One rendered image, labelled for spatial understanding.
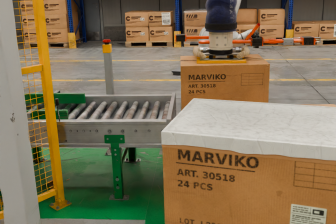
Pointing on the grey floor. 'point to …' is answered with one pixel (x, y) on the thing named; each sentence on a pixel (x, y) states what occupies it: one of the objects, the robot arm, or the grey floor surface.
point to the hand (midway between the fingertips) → (258, 41)
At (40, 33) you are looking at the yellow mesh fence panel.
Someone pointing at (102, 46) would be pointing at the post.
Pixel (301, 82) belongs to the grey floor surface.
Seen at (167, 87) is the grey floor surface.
